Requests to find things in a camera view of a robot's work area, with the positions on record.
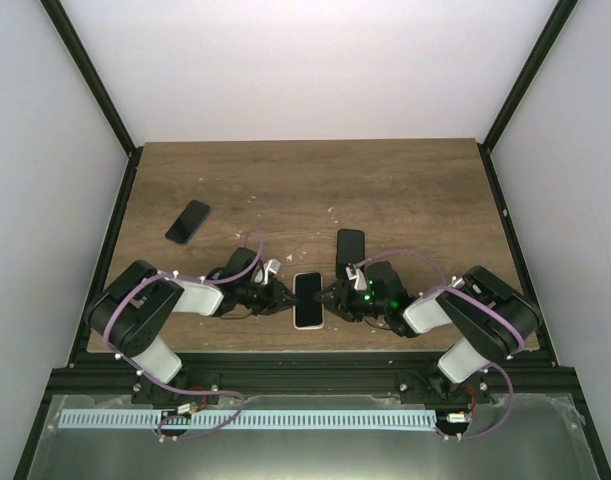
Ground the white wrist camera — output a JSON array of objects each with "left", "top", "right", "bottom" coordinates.
[
  {"left": 261, "top": 258, "right": 281, "bottom": 284},
  {"left": 345, "top": 264, "right": 369, "bottom": 291}
]

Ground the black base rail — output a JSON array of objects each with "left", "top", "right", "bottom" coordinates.
[{"left": 43, "top": 352, "right": 582, "bottom": 407}]

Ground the black phone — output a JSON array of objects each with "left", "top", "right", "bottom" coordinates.
[{"left": 335, "top": 229, "right": 365, "bottom": 279}]

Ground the light blue slotted strip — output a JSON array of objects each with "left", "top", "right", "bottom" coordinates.
[{"left": 57, "top": 409, "right": 437, "bottom": 432}]

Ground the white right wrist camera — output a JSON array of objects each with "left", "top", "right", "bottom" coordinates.
[{"left": 345, "top": 264, "right": 369, "bottom": 291}]

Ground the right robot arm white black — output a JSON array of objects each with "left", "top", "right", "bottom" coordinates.
[{"left": 314, "top": 261, "right": 543, "bottom": 403}]

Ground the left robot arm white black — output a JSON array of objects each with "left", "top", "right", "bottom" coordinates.
[{"left": 83, "top": 247, "right": 297, "bottom": 404}]

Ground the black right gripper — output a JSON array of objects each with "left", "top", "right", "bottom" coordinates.
[{"left": 313, "top": 281, "right": 388, "bottom": 323}]

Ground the black frame post left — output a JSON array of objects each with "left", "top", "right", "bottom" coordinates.
[{"left": 38, "top": 0, "right": 138, "bottom": 154}]

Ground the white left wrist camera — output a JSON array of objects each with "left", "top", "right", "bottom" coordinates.
[{"left": 261, "top": 258, "right": 281, "bottom": 284}]

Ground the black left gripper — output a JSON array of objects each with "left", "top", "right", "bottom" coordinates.
[{"left": 238, "top": 278, "right": 301, "bottom": 317}]

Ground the dark blue phone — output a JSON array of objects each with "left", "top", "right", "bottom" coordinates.
[{"left": 165, "top": 200, "right": 211, "bottom": 246}]

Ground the pink phone case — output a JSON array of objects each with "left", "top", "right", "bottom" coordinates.
[{"left": 292, "top": 271, "right": 325, "bottom": 331}]

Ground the metal front plate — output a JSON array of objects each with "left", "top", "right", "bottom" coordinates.
[{"left": 27, "top": 394, "right": 600, "bottom": 479}]

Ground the black frame post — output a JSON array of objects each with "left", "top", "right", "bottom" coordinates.
[
  {"left": 477, "top": 0, "right": 581, "bottom": 151},
  {"left": 38, "top": 0, "right": 138, "bottom": 154}
]

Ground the black frame post right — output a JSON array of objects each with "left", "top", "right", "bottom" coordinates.
[{"left": 477, "top": 0, "right": 581, "bottom": 151}]

